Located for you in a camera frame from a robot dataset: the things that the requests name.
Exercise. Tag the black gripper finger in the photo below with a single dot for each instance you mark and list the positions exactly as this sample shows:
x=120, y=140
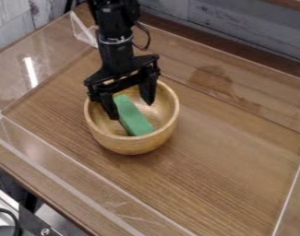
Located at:
x=148, y=86
x=109, y=106

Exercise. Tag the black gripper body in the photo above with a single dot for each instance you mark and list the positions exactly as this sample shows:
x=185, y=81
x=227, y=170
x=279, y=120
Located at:
x=122, y=68

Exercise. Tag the green rectangular block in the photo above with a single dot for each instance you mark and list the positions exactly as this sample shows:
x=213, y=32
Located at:
x=132, y=118

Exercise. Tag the brown wooden bowl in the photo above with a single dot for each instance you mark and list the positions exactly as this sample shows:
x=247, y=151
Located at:
x=163, y=115

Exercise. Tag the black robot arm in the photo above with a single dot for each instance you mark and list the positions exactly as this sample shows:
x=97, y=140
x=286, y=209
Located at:
x=117, y=17

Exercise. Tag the clear acrylic corner bracket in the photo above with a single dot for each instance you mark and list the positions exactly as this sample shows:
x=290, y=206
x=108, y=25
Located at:
x=82, y=33

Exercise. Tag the black metal table bracket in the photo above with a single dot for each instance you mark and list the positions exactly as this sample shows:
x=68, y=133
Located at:
x=31, y=224

